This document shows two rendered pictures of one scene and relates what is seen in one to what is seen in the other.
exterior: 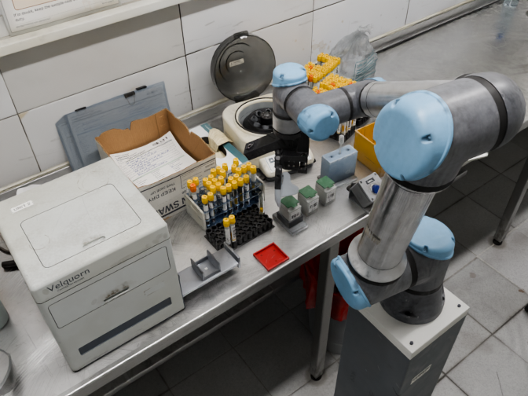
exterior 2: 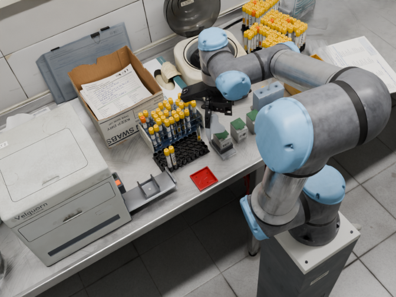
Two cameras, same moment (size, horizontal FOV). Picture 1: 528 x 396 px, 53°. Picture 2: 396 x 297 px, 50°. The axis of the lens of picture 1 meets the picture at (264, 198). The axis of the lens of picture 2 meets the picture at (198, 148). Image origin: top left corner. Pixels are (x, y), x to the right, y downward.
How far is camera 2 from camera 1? 0.24 m
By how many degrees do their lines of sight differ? 12
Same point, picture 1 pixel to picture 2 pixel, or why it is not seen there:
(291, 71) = (213, 36)
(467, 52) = not seen: outside the picture
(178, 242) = (132, 162)
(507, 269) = not seen: outside the picture
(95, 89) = (66, 32)
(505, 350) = not seen: outside the picture
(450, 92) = (316, 102)
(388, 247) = (277, 203)
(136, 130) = (102, 64)
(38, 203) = (12, 144)
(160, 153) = (121, 84)
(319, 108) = (232, 75)
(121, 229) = (72, 170)
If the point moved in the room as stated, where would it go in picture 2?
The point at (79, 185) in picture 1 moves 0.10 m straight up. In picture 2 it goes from (43, 129) to (29, 104)
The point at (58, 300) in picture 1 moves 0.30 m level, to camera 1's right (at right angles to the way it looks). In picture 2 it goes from (25, 224) to (144, 229)
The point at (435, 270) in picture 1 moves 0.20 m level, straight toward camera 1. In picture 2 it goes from (326, 211) to (292, 280)
